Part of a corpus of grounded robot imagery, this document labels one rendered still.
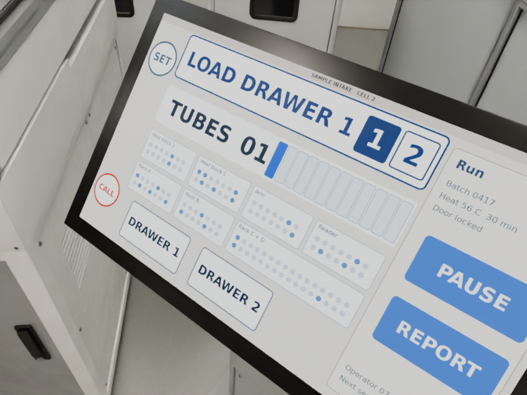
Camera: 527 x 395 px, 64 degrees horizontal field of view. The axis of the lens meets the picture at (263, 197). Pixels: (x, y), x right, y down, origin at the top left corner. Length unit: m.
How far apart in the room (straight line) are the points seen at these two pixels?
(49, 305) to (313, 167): 0.67
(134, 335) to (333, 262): 1.24
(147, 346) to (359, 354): 1.21
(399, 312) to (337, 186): 0.12
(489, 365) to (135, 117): 0.44
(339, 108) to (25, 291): 0.69
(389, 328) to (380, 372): 0.04
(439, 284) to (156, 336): 1.28
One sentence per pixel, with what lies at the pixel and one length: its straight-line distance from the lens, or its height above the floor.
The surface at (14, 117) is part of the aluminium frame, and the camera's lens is 0.78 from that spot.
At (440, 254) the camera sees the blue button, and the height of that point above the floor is 1.10.
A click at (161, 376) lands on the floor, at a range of 1.51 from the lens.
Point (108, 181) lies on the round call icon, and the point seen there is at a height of 1.02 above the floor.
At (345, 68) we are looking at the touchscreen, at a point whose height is 1.19.
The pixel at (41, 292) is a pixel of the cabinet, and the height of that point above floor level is 0.67.
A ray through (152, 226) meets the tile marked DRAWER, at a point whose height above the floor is 1.01.
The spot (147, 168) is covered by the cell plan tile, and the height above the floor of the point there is 1.05.
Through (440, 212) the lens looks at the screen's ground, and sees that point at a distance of 0.38.
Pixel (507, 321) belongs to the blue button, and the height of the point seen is 1.09.
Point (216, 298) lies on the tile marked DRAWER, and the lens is 0.45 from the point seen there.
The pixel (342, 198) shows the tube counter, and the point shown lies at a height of 1.11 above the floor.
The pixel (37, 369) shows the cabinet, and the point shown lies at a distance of 1.23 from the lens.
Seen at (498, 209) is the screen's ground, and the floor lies 1.15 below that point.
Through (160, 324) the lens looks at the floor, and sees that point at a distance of 1.59.
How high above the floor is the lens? 1.37
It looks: 44 degrees down
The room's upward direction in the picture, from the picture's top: 5 degrees clockwise
